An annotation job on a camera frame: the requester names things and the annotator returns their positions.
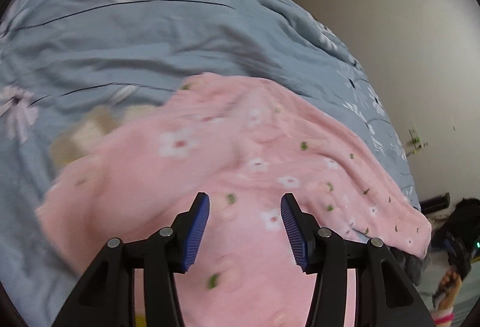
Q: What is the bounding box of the beige yellow fuzzy sweater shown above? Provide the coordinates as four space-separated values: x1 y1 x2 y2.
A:
49 104 156 170

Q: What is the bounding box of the pink fleece pajama garment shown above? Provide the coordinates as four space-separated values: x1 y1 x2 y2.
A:
37 73 431 326

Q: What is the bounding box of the person's right hand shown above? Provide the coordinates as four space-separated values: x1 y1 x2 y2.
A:
437 268 462 311

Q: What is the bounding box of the dark grey folded garment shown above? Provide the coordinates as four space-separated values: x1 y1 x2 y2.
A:
390 247 431 287

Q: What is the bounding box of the blue floral duvet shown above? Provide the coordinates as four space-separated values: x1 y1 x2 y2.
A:
1 0 421 326

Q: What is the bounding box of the wall socket with charger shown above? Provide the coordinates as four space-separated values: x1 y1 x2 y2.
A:
406 121 430 158

